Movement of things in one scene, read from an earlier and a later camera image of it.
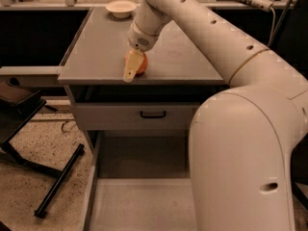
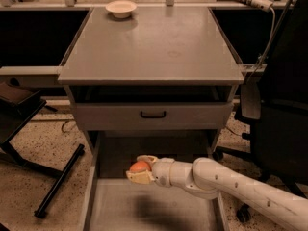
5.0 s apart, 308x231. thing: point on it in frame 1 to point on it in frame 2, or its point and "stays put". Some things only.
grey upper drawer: (135, 115) stays put
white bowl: (121, 9) stays put
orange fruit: (143, 65) to (140, 166)
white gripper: (140, 40) to (162, 171)
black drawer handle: (153, 116) stays put
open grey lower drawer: (141, 181) stays put
